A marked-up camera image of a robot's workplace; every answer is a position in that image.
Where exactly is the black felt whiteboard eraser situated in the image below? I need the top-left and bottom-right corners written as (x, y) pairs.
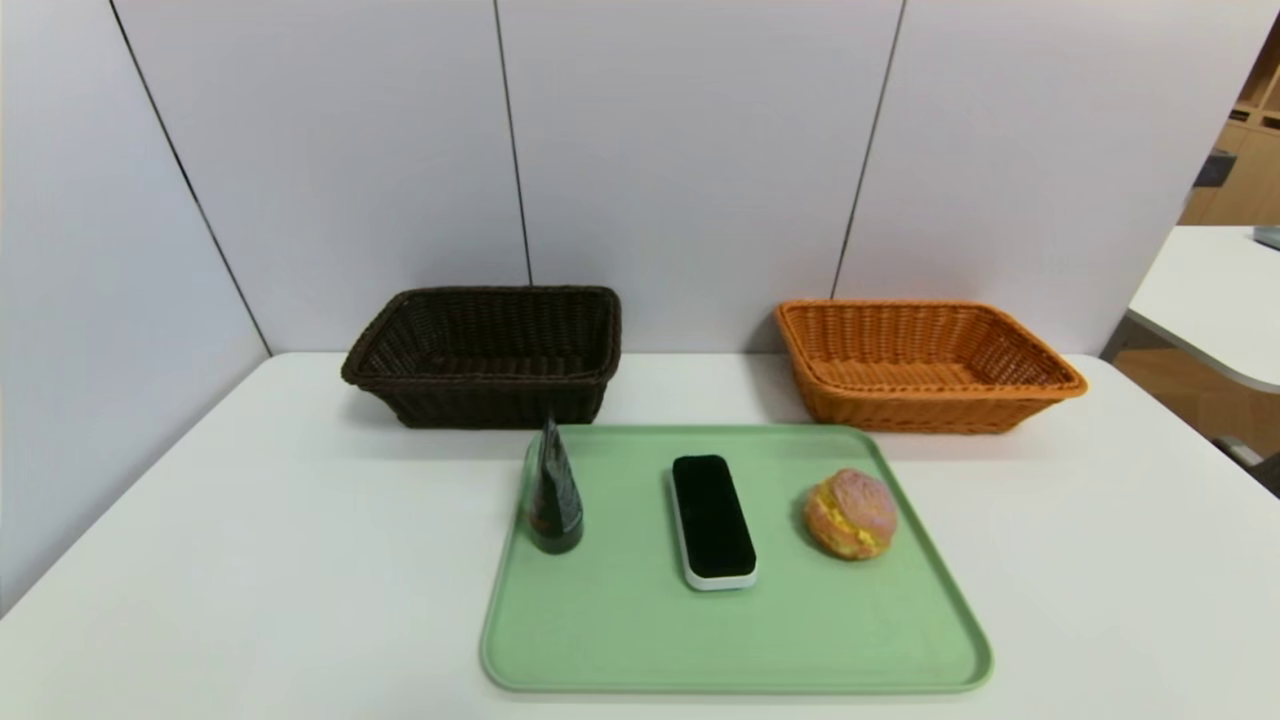
top-left (668, 454), bottom-right (759, 592)

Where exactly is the pink and yellow bread bun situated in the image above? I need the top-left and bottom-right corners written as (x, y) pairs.
top-left (802, 468), bottom-right (899, 561)

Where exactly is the orange wicker basket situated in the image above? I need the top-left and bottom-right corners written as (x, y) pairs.
top-left (776, 299), bottom-right (1089, 435)

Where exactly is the white side table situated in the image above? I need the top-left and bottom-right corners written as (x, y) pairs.
top-left (1128, 225), bottom-right (1280, 394)

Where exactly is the wooden shelf cabinet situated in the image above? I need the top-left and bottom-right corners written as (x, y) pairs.
top-left (1180, 20), bottom-right (1280, 226)

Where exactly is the light green plastic tray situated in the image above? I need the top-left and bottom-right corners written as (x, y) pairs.
top-left (480, 424), bottom-right (995, 696)

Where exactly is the dark brown wicker basket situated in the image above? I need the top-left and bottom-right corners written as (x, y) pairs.
top-left (341, 286), bottom-right (623, 430)

